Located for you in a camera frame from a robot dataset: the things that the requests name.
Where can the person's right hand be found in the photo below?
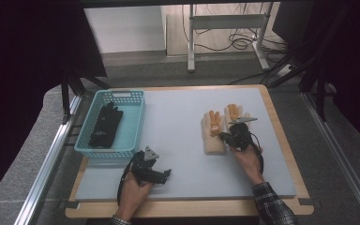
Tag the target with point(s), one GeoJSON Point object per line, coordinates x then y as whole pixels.
{"type": "Point", "coordinates": [247, 161]}

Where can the white panel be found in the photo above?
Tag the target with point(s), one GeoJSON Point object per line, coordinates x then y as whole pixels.
{"type": "Point", "coordinates": [125, 29]}

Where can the black curtain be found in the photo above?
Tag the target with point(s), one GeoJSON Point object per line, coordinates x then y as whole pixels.
{"type": "Point", "coordinates": [350, 62]}
{"type": "Point", "coordinates": [22, 78]}

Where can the person's left hand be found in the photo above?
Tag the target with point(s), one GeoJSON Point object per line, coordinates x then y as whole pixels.
{"type": "Point", "coordinates": [132, 195]}

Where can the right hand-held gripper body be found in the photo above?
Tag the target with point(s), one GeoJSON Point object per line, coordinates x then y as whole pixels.
{"type": "Point", "coordinates": [240, 136]}

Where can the white power strip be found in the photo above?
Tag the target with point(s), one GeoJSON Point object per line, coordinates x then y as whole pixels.
{"type": "Point", "coordinates": [284, 70]}

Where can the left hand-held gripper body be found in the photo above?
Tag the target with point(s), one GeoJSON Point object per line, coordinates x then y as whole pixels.
{"type": "Point", "coordinates": [147, 167]}

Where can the grey table mat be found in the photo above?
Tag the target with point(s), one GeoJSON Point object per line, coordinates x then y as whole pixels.
{"type": "Point", "coordinates": [175, 150]}

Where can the white metal desk frame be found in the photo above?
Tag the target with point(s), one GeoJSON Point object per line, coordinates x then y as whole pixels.
{"type": "Point", "coordinates": [228, 22]}

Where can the teal plastic basket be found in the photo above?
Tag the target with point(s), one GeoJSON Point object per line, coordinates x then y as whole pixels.
{"type": "Point", "coordinates": [131, 131]}

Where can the black metal stand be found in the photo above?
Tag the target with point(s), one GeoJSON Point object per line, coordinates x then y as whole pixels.
{"type": "Point", "coordinates": [309, 75]}
{"type": "Point", "coordinates": [75, 87]}

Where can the black glove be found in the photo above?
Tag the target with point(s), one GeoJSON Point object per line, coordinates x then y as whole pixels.
{"type": "Point", "coordinates": [106, 126]}

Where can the aluminium rail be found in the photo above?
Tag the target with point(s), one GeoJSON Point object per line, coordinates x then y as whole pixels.
{"type": "Point", "coordinates": [47, 162]}
{"type": "Point", "coordinates": [340, 159]}

